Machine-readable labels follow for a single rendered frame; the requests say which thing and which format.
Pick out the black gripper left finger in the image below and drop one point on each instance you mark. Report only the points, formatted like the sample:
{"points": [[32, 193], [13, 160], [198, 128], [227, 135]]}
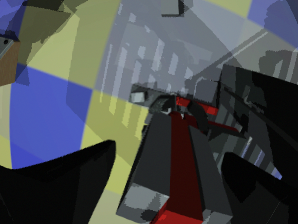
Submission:
{"points": [[61, 191]]}

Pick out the black slatted rack door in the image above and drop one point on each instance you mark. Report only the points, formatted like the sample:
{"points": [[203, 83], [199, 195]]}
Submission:
{"points": [[175, 178]]}

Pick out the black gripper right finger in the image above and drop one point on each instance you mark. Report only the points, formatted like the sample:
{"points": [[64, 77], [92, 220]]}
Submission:
{"points": [[255, 196]]}

